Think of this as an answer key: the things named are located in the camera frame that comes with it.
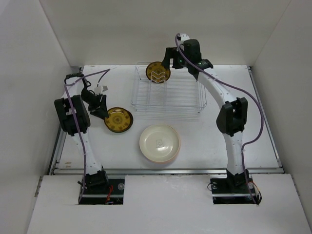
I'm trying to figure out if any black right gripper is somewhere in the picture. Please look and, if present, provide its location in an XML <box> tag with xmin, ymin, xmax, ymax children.
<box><xmin>160</xmin><ymin>47</ymin><xmax>190</xmax><ymax>69</ymax></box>

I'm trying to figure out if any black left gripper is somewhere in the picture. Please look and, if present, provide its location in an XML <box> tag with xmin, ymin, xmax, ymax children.
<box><xmin>80</xmin><ymin>88</ymin><xmax>108</xmax><ymax>119</ymax></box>

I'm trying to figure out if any yellow patterned plate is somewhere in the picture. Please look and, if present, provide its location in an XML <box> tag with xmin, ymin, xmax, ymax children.
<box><xmin>104</xmin><ymin>107</ymin><xmax>134</xmax><ymax>133</ymax></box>
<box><xmin>145</xmin><ymin>61</ymin><xmax>171</xmax><ymax>84</ymax></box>

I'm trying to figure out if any cream plastic plate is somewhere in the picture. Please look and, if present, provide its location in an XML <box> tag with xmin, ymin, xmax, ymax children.
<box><xmin>139</xmin><ymin>124</ymin><xmax>181</xmax><ymax>155</ymax></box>

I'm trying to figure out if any pink plastic plate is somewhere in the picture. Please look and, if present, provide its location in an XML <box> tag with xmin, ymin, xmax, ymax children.
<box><xmin>144</xmin><ymin>145</ymin><xmax>181</xmax><ymax>164</ymax></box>

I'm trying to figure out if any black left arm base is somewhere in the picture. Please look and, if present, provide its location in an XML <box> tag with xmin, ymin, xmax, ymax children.
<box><xmin>78</xmin><ymin>174</ymin><xmax>125</xmax><ymax>205</ymax></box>

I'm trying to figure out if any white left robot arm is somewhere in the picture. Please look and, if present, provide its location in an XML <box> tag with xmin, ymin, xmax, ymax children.
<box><xmin>54</xmin><ymin>72</ymin><xmax>109</xmax><ymax>194</ymax></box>

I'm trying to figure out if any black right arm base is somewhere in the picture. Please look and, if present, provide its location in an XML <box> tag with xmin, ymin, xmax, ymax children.
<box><xmin>207</xmin><ymin>174</ymin><xmax>262</xmax><ymax>205</ymax></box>

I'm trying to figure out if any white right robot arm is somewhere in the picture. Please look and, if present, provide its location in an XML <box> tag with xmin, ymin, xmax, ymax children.
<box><xmin>162</xmin><ymin>34</ymin><xmax>248</xmax><ymax>194</ymax></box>

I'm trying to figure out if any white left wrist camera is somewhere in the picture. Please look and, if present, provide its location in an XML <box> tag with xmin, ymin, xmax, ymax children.
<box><xmin>94</xmin><ymin>85</ymin><xmax>108</xmax><ymax>95</ymax></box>

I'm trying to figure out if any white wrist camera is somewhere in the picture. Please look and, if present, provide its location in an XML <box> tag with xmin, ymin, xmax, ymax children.
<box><xmin>94</xmin><ymin>85</ymin><xmax>108</xmax><ymax>95</ymax></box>
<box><xmin>175</xmin><ymin>33</ymin><xmax>190</xmax><ymax>48</ymax></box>

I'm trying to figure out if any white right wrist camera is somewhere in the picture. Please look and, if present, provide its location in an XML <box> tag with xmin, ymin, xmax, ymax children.
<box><xmin>175</xmin><ymin>33</ymin><xmax>190</xmax><ymax>48</ymax></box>

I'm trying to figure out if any white wire dish rack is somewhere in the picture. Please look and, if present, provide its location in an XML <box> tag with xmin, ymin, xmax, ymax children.
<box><xmin>131</xmin><ymin>62</ymin><xmax>207</xmax><ymax>117</ymax></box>

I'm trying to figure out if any aluminium table frame rail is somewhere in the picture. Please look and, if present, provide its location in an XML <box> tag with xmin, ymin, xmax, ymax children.
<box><xmin>48</xmin><ymin>65</ymin><xmax>286</xmax><ymax>177</ymax></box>

